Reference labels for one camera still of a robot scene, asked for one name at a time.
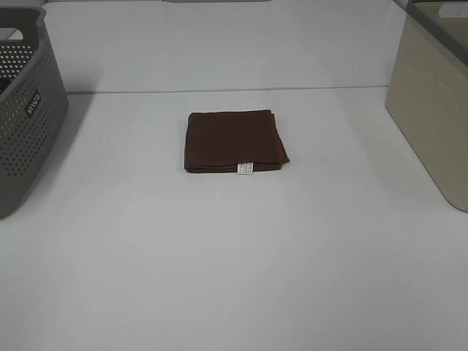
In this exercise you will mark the brown towel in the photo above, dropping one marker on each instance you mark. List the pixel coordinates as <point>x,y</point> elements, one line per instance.
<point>219,142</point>

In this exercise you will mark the white towel care label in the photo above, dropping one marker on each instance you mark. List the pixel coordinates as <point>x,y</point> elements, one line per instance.
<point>245,168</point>

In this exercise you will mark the beige plastic storage bin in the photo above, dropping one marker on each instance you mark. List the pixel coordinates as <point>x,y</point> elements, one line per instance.
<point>427,96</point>

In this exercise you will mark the grey perforated plastic basket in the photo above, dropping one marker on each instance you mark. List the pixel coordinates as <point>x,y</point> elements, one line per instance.
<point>34,103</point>

